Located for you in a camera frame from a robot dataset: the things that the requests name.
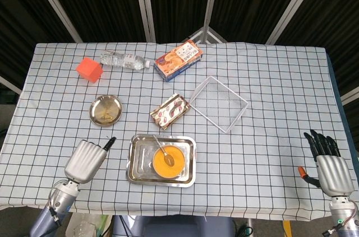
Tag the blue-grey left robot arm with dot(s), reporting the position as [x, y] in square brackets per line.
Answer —
[60, 200]

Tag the dark blue undercloth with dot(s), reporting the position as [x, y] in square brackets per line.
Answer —
[335, 85]

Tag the yellow powder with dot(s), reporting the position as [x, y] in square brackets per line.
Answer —
[176, 168]

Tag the clear plastic bag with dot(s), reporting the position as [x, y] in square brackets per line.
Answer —
[84, 227]

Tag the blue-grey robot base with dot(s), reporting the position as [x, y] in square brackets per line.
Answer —
[174, 227]

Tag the black folding partition screen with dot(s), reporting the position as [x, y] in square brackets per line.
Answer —
[106, 1]

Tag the blue checkered tablecloth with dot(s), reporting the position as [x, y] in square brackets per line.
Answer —
[252, 164]

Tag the clear plastic container lid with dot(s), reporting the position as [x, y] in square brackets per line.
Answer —
[218, 105]

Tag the white bowl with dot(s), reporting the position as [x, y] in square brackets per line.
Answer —
[175, 146]

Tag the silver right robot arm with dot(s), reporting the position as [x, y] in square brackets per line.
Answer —
[342, 209]

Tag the yellow object under table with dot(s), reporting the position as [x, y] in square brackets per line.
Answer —
[287, 230]

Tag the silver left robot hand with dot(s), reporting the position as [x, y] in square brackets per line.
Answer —
[84, 162]

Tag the clear plastic water bottle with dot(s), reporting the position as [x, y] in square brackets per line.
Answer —
[123, 60]

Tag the blue orange biscuit box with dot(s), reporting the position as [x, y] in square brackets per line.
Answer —
[176, 60]

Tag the rectangular steel tray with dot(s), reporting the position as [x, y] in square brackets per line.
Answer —
[143, 161]

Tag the round steel plate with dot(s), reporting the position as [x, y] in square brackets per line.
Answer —
[105, 108]

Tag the white metal screen foot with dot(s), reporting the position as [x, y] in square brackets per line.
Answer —
[197, 34]

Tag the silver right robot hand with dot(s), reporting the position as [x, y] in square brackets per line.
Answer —
[335, 175]

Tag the gold foil snack package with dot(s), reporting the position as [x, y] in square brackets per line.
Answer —
[169, 112]

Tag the orange foam cube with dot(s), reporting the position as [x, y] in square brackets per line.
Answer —
[89, 70]

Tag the metal spoon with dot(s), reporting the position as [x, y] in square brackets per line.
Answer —
[169, 160]

